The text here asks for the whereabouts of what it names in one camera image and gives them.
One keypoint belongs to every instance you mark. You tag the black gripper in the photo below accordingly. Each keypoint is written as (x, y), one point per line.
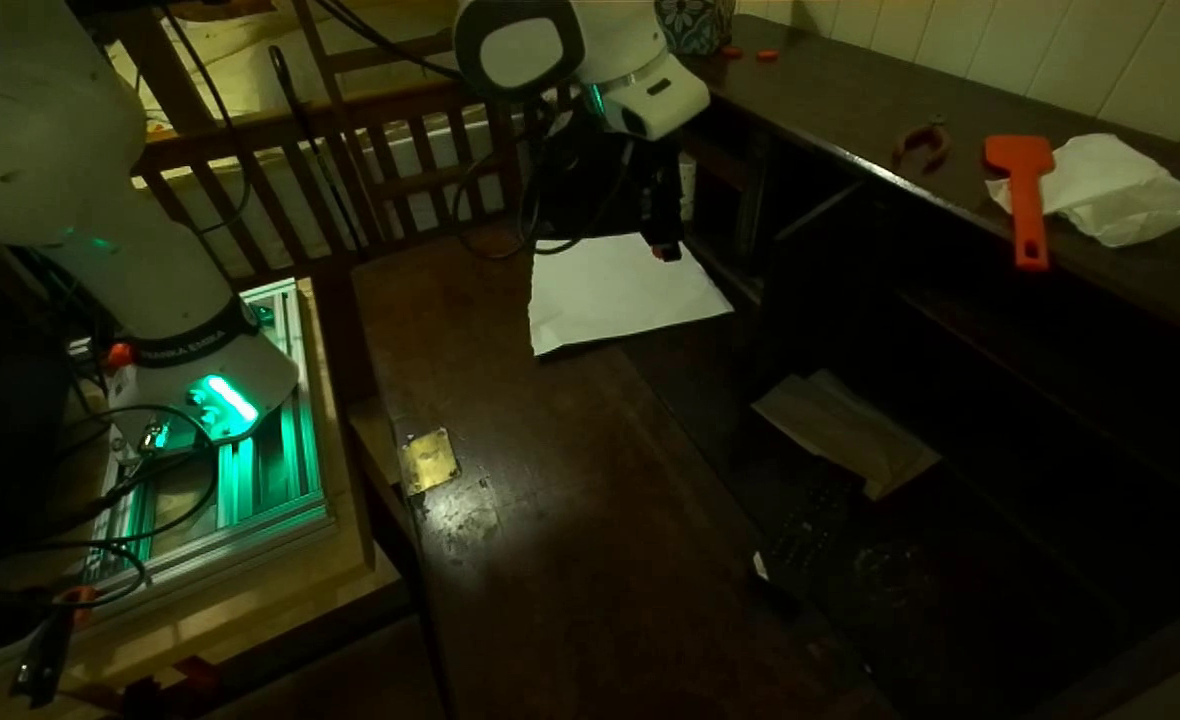
(603, 183)

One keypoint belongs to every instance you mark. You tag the small orange item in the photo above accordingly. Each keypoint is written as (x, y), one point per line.
(748, 53)

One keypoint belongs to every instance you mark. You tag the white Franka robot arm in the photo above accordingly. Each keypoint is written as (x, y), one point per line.
(28, 144)

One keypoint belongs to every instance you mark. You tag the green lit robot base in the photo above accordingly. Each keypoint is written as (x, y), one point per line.
(232, 414)

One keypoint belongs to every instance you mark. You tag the white paper sheet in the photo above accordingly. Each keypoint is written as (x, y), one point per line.
(615, 295)

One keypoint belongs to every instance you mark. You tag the patterned tissue box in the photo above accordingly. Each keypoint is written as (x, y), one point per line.
(690, 23)

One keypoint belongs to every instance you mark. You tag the dark wooden desk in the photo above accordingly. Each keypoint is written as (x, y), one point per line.
(588, 535)

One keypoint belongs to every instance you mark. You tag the wooden railing furniture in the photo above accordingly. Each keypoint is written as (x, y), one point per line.
(348, 162)

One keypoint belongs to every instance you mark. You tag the brass lock plate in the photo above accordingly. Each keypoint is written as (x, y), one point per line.
(425, 457)

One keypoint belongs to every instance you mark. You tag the orange scraper tool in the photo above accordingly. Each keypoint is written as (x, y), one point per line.
(1027, 185)

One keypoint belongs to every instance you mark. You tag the crumpled white cloth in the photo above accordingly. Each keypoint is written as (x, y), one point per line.
(1122, 194)

